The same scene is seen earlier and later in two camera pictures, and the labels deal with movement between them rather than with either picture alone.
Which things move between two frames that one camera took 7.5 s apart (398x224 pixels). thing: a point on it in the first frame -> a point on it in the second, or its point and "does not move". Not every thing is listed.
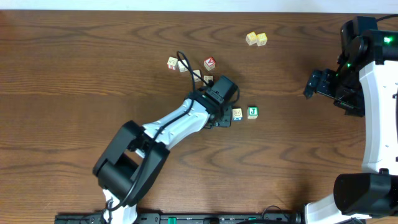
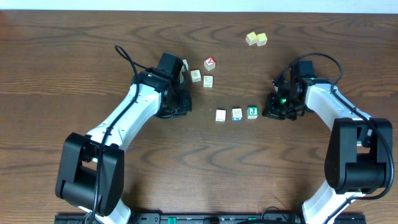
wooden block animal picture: [196, 78] does not move
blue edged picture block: [237, 114] does not move
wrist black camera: [224, 88] -> [171, 64]
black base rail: [189, 218] does not move
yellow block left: [251, 38] does not move
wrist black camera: [360, 37] -> [303, 68]
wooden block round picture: [206, 78] does not move
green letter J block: [252, 112] does not move
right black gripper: [354, 107] -> [271, 110]
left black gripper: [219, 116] -> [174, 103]
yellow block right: [261, 38] does not move
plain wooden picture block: [182, 67] does not move
